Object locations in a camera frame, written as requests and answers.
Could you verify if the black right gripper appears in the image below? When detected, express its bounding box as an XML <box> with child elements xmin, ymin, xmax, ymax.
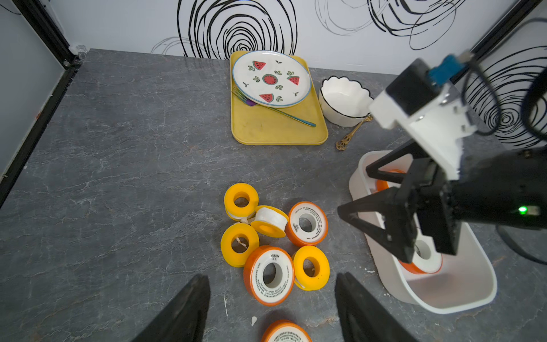
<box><xmin>338</xmin><ymin>140</ymin><xmax>462</xmax><ymax>264</ymax></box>

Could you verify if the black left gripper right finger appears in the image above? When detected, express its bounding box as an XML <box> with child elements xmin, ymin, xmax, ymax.
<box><xmin>335</xmin><ymin>272</ymin><xmax>416</xmax><ymax>342</ymax></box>

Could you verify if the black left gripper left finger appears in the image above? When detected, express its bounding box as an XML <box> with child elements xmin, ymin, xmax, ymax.
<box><xmin>133</xmin><ymin>274</ymin><xmax>211</xmax><ymax>342</ymax></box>

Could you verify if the orange sealing tape roll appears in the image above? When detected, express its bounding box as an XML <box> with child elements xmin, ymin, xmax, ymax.
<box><xmin>285</xmin><ymin>202</ymin><xmax>328</xmax><ymax>247</ymax></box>
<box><xmin>244</xmin><ymin>245</ymin><xmax>295</xmax><ymax>306</ymax></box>
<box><xmin>261</xmin><ymin>320</ymin><xmax>312</xmax><ymax>342</ymax></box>
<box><xmin>399</xmin><ymin>238</ymin><xmax>443</xmax><ymax>274</ymax></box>
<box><xmin>375</xmin><ymin>169</ymin><xmax>405</xmax><ymax>192</ymax></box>

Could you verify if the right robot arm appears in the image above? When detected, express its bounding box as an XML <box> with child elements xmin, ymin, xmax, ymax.
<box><xmin>338</xmin><ymin>141</ymin><xmax>546</xmax><ymax>264</ymax></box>

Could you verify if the yellow sealing tape roll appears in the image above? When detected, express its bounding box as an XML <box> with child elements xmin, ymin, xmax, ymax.
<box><xmin>250</xmin><ymin>205</ymin><xmax>289</xmax><ymax>238</ymax></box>
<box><xmin>293</xmin><ymin>246</ymin><xmax>330</xmax><ymax>292</ymax></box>
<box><xmin>224</xmin><ymin>183</ymin><xmax>259</xmax><ymax>221</ymax></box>
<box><xmin>220</xmin><ymin>223</ymin><xmax>260</xmax><ymax>268</ymax></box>

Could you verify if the white storage box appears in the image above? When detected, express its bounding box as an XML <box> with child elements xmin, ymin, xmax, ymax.
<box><xmin>348</xmin><ymin>150</ymin><xmax>499</xmax><ymax>315</ymax></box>

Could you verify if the white scalloped bowl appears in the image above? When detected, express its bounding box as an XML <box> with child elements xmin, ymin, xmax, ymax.
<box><xmin>319</xmin><ymin>76</ymin><xmax>373</xmax><ymax>128</ymax></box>

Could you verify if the yellow plastic tray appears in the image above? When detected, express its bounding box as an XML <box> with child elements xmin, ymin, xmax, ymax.
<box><xmin>230</xmin><ymin>51</ymin><xmax>328</xmax><ymax>145</ymax></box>

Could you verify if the watermelon pattern plate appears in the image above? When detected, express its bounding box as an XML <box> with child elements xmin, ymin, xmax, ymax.
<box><xmin>232</xmin><ymin>51</ymin><xmax>312</xmax><ymax>108</ymax></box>

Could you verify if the purple teal fork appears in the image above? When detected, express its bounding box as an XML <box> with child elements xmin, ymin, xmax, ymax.
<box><xmin>232</xmin><ymin>90</ymin><xmax>316</xmax><ymax>128</ymax></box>

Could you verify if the black corner frame post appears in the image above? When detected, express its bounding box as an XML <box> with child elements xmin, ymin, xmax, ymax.
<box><xmin>12</xmin><ymin>0</ymin><xmax>81</xmax><ymax>69</ymax></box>

